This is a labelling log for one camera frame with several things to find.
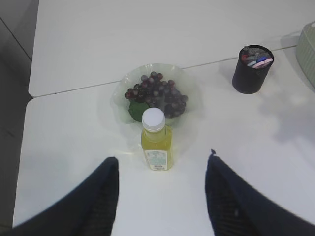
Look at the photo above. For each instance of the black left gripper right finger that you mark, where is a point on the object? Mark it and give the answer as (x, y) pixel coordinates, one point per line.
(235, 208)

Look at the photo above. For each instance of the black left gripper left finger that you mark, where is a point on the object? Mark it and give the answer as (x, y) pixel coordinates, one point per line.
(88, 210)

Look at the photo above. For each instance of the yellow tea bottle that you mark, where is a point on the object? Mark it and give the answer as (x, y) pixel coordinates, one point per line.
(156, 140)

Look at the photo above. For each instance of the purple grape bunch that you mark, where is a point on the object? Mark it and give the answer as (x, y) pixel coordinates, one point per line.
(155, 92)

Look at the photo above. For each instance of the pink purple scissors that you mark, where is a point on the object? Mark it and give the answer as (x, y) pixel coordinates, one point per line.
(260, 64)

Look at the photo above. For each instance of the blue scissors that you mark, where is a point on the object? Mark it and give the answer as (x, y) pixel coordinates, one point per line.
(261, 59)

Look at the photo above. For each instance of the green wavy plastic plate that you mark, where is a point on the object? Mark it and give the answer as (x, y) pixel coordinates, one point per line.
(184, 82)

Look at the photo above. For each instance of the black mesh pen holder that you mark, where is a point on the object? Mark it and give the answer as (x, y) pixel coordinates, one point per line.
(247, 80)

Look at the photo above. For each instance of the green woven plastic basket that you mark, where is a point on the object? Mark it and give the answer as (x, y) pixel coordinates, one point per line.
(305, 53)

